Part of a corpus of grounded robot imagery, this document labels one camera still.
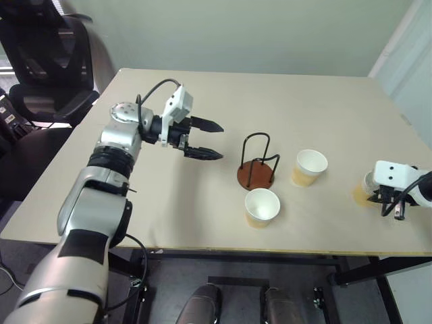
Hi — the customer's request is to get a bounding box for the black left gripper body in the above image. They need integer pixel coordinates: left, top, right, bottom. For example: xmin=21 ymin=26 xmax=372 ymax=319
xmin=167 ymin=116 xmax=194 ymax=158

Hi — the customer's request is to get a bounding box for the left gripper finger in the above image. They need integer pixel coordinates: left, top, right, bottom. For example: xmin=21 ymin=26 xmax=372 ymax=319
xmin=184 ymin=145 xmax=225 ymax=161
xmin=190 ymin=116 xmax=225 ymax=133

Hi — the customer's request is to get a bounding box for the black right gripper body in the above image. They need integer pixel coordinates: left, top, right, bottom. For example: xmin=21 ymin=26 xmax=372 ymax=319
xmin=377 ymin=184 xmax=412 ymax=206

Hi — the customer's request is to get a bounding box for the tan paper cup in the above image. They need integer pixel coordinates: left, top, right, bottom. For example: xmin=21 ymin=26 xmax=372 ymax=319
xmin=244 ymin=188 xmax=281 ymax=230
xmin=291 ymin=148 xmax=329 ymax=188
xmin=350 ymin=171 xmax=381 ymax=207

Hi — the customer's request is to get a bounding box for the dark rounded robot leg shape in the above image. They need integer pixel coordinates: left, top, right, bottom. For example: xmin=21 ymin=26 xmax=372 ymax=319
xmin=174 ymin=284 xmax=223 ymax=324
xmin=264 ymin=287 xmax=306 ymax=324

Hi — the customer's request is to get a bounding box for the dark padded chair seat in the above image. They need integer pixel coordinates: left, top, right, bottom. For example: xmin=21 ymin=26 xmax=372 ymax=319
xmin=0 ymin=126 xmax=74 ymax=207

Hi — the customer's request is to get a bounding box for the black mesh office chair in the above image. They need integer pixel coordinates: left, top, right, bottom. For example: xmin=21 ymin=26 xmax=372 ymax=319
xmin=0 ymin=0 xmax=101 ymax=129

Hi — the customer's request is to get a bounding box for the black equipment with labels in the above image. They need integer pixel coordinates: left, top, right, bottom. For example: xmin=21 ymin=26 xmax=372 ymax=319
xmin=0 ymin=86 xmax=36 ymax=138

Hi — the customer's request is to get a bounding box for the black right arm wrist cable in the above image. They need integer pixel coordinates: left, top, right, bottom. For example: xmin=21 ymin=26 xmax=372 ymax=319
xmin=380 ymin=170 xmax=432 ymax=221

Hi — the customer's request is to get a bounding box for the black arm wrist cable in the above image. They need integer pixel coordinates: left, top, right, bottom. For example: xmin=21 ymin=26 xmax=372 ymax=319
xmin=380 ymin=170 xmax=432 ymax=221
xmin=136 ymin=78 xmax=184 ymax=133

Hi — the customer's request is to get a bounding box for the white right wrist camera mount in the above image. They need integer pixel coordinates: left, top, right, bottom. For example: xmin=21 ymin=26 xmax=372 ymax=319
xmin=372 ymin=160 xmax=423 ymax=190

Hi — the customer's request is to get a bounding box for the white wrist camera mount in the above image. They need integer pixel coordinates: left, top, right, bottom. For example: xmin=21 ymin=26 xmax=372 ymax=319
xmin=372 ymin=160 xmax=423 ymax=190
xmin=159 ymin=84 xmax=196 ymax=149

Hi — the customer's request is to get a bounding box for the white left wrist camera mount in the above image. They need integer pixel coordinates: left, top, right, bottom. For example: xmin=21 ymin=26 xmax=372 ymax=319
xmin=159 ymin=84 xmax=196 ymax=149

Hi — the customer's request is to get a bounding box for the black left arm wrist cable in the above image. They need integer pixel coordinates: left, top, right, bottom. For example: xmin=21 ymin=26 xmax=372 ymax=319
xmin=136 ymin=78 xmax=184 ymax=133

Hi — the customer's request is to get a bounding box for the wire cup holder wooden base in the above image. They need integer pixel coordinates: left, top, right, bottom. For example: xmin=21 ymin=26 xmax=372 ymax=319
xmin=236 ymin=132 xmax=281 ymax=191

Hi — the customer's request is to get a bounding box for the black metal table frame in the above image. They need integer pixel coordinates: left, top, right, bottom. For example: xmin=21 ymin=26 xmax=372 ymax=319
xmin=107 ymin=248 xmax=432 ymax=324

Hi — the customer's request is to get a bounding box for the black left arm elbow cable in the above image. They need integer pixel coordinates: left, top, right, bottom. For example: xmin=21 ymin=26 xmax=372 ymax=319
xmin=103 ymin=232 xmax=150 ymax=313

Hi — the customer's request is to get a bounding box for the white floor cable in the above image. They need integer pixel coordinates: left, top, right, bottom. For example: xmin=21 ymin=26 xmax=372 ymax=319
xmin=0 ymin=259 xmax=23 ymax=292

